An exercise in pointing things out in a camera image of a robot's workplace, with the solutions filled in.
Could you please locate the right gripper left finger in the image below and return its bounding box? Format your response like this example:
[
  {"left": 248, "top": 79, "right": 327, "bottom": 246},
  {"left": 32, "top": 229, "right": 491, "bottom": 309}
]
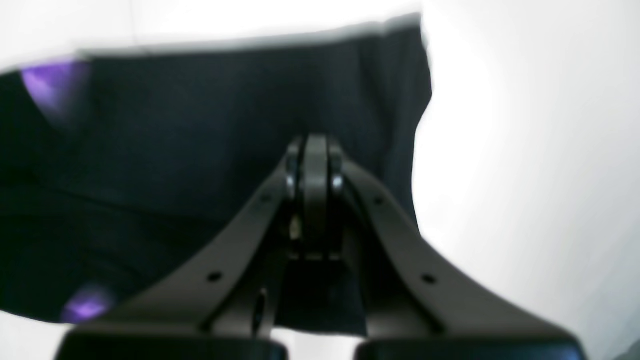
[{"left": 55, "top": 136, "right": 317, "bottom": 360}]

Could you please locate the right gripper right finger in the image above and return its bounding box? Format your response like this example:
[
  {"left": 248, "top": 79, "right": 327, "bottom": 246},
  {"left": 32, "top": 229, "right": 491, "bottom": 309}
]
[{"left": 315, "top": 136, "right": 585, "bottom": 360}]

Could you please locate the black T-shirt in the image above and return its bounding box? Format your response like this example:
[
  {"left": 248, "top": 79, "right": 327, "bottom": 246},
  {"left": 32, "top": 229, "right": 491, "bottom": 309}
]
[{"left": 1, "top": 15, "right": 432, "bottom": 324}]

